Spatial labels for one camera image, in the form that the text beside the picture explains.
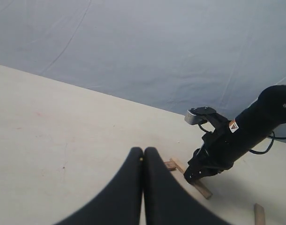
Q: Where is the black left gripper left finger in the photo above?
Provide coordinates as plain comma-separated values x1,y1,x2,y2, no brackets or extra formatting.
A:
57,147,143,225

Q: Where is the light wooden stick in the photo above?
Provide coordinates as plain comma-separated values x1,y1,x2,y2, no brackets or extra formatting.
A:
164,161,177,171

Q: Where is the black camera cable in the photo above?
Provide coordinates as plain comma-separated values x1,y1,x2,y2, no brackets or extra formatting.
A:
198,123,286,156

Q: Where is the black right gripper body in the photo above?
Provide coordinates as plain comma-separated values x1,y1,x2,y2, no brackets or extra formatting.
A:
184,113,233,184

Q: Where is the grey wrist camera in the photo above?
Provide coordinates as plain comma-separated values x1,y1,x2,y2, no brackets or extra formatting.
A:
184,106,216,125

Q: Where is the long wooden stick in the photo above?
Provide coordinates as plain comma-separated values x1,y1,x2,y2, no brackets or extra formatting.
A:
254,203,266,225

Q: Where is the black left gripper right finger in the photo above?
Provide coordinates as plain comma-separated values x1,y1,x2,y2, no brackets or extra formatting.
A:
143,147,228,225

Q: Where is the blue-grey backdrop cloth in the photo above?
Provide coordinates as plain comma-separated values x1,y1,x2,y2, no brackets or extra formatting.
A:
0,0,286,146

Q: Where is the pale wooden stick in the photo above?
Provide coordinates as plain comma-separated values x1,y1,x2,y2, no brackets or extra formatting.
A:
170,157,213,200

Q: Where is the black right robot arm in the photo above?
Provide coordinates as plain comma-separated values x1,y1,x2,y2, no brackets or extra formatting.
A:
184,85,286,184

